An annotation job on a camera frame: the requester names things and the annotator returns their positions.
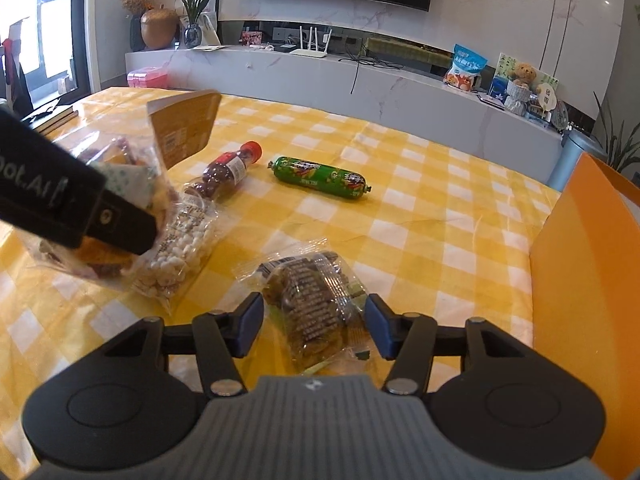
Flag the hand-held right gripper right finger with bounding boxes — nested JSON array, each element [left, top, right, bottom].
[[364, 294, 533, 396]]

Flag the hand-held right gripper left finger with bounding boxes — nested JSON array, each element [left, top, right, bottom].
[[102, 292, 264, 397]]

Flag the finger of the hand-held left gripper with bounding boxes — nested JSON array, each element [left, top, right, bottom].
[[82, 195, 161, 256]]

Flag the clear dark snack packet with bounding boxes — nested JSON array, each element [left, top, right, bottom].
[[235, 250, 374, 377]]

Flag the clear mixed bag brown header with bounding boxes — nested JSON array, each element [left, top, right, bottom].
[[25, 89, 223, 283]]

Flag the orange cardboard box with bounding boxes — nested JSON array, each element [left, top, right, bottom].
[[529, 152, 640, 480]]

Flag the black notebook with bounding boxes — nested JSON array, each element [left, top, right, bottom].
[[20, 102, 80, 136]]

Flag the yellow checked tablecloth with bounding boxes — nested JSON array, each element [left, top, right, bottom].
[[0, 87, 572, 411]]

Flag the dark cloth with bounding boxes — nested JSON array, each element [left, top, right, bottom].
[[0, 20, 34, 117]]

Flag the clear bottle with red cap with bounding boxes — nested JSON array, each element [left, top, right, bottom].
[[182, 141, 264, 202]]

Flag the pink storage box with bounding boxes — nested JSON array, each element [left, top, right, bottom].
[[126, 66, 169, 90]]

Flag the green sausage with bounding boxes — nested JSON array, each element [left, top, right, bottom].
[[267, 156, 374, 200]]

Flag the window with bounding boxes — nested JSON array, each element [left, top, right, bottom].
[[30, 0, 92, 97]]

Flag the round brown vase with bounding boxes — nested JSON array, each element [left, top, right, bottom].
[[140, 6, 180, 51]]

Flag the green plant in glass vase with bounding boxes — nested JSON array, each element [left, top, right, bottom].
[[167, 0, 229, 50]]

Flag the dried flowers in black vase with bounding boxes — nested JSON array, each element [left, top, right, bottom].
[[121, 0, 156, 52]]

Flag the white marble television console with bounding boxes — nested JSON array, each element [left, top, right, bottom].
[[125, 44, 567, 184]]

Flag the white router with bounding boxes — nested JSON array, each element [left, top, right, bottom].
[[290, 25, 334, 59]]

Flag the blue grey trash can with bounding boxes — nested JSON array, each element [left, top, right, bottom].
[[547, 127, 609, 194]]

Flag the blue snack bag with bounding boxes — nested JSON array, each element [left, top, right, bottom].
[[444, 44, 489, 92]]

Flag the teddy bear bouquet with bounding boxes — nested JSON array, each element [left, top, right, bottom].
[[504, 62, 539, 114]]

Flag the round patterned plate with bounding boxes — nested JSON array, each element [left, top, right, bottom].
[[550, 100, 571, 134]]

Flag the green picture card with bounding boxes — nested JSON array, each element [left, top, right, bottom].
[[492, 52, 560, 107]]

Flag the round paper fan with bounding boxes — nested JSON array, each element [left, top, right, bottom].
[[534, 82, 559, 111]]

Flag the potted long leaf plant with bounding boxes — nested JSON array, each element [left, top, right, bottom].
[[592, 91, 640, 177]]

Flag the black cable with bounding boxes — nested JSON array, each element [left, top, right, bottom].
[[340, 50, 401, 97]]

